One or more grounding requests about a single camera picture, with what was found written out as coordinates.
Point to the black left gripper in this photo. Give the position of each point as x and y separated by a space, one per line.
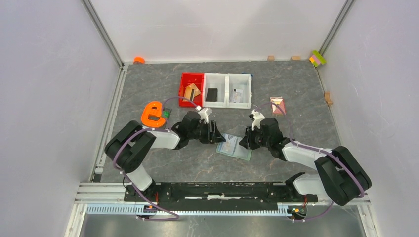
216 137

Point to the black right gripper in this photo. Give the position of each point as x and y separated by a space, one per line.
247 140

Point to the silver credit card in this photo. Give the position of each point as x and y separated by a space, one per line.
228 147
236 96

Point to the gold credit card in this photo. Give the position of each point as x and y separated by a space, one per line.
189 92
197 92

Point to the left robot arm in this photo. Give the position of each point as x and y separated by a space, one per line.
128 149

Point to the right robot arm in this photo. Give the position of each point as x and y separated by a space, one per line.
339 175

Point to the black card in bin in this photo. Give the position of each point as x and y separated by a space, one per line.
211 95

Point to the red playing card box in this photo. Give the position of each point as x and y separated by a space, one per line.
277 106

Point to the white bin left compartment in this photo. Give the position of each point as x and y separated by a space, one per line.
215 80

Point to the white bin compartment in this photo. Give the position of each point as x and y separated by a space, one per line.
239 81
215 80

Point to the white bin right compartment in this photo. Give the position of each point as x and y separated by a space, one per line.
239 81

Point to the red plastic bin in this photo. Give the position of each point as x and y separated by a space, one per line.
185 80

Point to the orange curved toy track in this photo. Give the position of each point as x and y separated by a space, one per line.
152 115

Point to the wooden arch block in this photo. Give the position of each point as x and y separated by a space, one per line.
328 99

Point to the wooden block right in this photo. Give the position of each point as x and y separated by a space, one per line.
295 58

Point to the multicolour toy brick stack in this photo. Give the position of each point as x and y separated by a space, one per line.
317 59

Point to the orange tape roll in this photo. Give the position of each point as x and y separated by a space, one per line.
139 60

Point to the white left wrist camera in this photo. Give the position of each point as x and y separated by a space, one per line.
204 113

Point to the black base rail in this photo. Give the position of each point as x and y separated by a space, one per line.
167 192

